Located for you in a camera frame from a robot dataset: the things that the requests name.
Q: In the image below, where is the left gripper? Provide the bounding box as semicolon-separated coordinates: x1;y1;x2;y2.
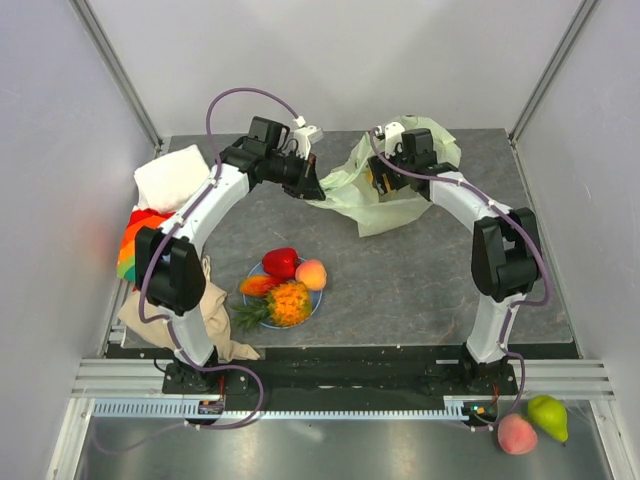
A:
267;150;326;202

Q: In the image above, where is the pale green plastic bag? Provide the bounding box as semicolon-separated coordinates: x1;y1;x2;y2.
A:
307;115;461;237

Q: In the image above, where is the red fake apple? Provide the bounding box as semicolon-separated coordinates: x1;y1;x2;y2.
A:
262;247;300;280

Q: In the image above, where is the yellow fake pear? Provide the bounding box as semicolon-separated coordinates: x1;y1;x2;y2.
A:
295;259;327;291

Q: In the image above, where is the red yellow fake mango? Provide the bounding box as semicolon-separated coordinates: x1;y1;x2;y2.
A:
239;274;284;297

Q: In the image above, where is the fake pineapple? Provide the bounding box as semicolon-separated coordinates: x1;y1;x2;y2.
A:
233;282;312;331

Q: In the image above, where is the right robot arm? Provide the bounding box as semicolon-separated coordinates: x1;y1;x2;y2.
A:
368;122;549;394

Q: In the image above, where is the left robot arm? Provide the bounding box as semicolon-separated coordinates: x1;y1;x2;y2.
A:
135;117;325;393

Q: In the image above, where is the pink fake peach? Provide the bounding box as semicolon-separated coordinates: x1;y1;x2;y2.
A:
497;414;538;455

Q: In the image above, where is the green fake pear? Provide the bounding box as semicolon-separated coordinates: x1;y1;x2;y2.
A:
527;395;569;443

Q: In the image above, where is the blue plastic plate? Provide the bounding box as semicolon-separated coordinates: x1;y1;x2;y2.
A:
236;263;324;330

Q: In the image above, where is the white folded towel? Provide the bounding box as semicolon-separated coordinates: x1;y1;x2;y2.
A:
134;145;210;213

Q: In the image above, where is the rainbow striped cloth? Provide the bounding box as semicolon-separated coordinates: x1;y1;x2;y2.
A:
117;209;173;284

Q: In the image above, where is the beige crumpled cloth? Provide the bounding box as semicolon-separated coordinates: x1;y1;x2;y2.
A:
118;255;260;361

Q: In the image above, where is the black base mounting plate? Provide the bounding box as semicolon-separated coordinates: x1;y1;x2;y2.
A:
162;346;522;421

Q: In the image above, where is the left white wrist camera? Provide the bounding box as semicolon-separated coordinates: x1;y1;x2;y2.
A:
292;116;324;160

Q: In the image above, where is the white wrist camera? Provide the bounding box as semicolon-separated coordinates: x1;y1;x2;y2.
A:
374;121;405;157
292;116;324;160

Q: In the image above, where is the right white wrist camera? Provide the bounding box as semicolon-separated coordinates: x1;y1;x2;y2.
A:
374;121;405;157

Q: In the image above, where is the left aluminium corner post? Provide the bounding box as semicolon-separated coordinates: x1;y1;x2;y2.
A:
69;0;164;154

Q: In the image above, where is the aluminium corner post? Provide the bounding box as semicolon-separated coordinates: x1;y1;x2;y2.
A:
69;0;164;154
508;0;600;146

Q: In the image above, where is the grey slotted cable duct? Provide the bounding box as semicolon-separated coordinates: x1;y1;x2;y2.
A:
92;390;489;421

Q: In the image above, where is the right aluminium corner post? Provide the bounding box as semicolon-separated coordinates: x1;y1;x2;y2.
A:
508;0;600;146

